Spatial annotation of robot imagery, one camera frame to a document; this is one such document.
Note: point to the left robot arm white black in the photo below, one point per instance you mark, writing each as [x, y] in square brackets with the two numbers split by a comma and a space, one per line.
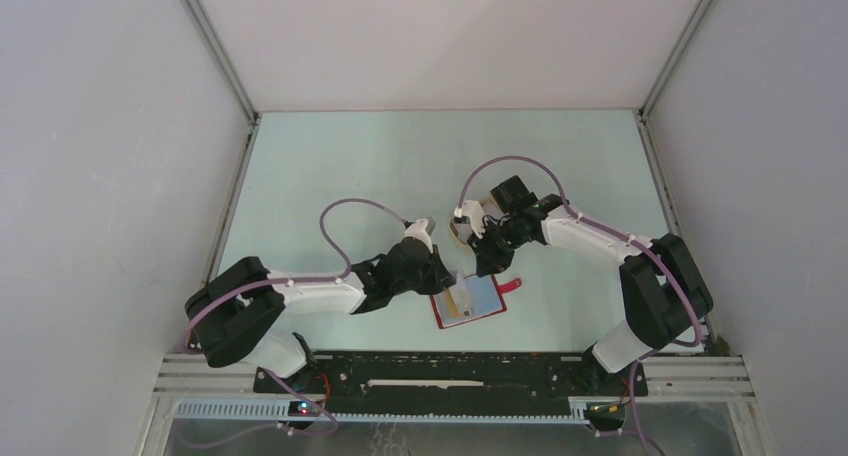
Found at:
[238, 316]

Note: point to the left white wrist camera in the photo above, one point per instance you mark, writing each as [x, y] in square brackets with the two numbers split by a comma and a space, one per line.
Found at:
[421, 230]

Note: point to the red card holder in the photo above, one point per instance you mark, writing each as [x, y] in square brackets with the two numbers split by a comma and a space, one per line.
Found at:
[488, 297]

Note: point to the white credit card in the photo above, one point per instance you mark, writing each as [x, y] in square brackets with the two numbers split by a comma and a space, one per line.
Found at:
[461, 296]

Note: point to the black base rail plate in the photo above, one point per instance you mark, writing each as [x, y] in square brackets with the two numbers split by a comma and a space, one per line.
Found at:
[464, 383]

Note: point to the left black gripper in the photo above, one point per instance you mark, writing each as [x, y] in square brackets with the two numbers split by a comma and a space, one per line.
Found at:
[440, 278]

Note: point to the beige oval tray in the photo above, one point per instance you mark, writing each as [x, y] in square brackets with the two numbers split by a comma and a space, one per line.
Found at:
[492, 210]

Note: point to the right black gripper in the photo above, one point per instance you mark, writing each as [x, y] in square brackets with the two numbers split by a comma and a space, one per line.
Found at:
[488, 259]

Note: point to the white cable duct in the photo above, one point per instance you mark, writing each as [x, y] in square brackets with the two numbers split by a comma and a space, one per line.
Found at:
[268, 410]

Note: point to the gold card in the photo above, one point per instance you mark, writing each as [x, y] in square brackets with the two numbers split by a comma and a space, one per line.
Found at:
[453, 307]

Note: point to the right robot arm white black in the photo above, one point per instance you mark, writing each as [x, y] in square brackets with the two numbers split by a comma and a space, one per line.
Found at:
[663, 291]

